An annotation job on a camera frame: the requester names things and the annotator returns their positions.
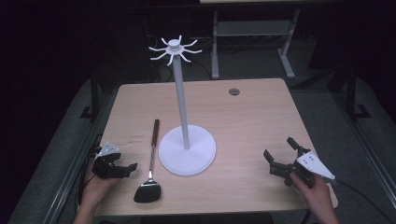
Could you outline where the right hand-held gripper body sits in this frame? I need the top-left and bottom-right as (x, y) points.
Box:
(268, 147), (337, 189)

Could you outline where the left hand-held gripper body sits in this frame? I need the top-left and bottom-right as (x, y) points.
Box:
(92, 141), (126, 180)

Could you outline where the black spatula with brown handle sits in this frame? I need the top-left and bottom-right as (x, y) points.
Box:
(134, 119), (163, 204)

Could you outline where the white utensil rack stand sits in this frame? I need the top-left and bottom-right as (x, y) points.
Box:
(148, 35), (218, 176)

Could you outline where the person's left hand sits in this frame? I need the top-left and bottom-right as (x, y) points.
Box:
(80, 176), (121, 213)

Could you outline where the person's right hand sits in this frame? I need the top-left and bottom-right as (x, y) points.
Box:
(289, 172), (334, 216)

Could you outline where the black metal stand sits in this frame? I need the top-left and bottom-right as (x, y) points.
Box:
(79, 69), (101, 121)
(346, 63), (372, 121)

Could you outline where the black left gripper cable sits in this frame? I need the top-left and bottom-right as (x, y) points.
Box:
(75, 145), (104, 216)

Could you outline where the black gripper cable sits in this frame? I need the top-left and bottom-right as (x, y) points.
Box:
(335, 178), (389, 224)
(75, 145), (104, 216)

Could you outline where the metal frame rail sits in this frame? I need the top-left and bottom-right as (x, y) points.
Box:
(40, 92), (118, 224)
(330, 91), (396, 202)

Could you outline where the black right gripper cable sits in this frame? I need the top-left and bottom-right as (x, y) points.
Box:
(335, 178), (389, 224)

